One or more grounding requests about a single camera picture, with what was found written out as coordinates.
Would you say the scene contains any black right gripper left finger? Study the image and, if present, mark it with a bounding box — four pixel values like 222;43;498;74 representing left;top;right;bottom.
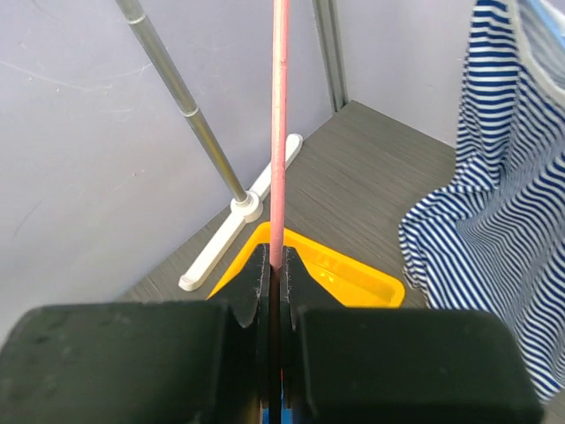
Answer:
1;245;276;423

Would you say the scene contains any silver white clothes rack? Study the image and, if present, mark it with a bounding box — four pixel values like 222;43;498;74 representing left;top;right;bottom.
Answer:
117;1;303;292

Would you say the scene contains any yellow plastic tray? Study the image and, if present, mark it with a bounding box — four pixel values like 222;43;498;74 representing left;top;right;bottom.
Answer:
207;222;405;308

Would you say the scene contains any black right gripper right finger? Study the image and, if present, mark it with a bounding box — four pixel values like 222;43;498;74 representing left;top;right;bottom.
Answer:
280;248;544;423

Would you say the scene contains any blue white striped tank top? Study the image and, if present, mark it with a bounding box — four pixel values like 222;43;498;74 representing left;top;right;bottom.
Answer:
398;1;564;402

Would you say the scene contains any pink wire hanger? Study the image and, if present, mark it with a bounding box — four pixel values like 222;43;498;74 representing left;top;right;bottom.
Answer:
269;0;290;272

